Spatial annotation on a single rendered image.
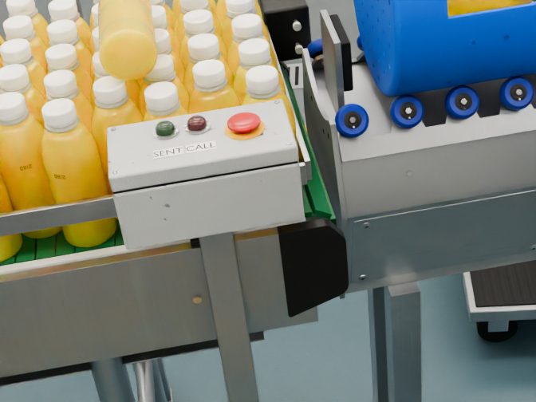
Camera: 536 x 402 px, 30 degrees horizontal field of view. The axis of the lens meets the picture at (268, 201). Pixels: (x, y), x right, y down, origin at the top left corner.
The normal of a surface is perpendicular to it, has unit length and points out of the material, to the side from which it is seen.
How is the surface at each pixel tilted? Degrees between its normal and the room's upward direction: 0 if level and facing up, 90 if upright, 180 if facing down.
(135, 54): 90
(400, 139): 52
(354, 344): 0
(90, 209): 90
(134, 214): 90
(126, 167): 0
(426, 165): 71
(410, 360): 90
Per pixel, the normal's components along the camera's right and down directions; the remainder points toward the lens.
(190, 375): -0.10, -0.79
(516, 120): 0.05, -0.02
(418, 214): 0.18, 0.83
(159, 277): 0.14, 0.59
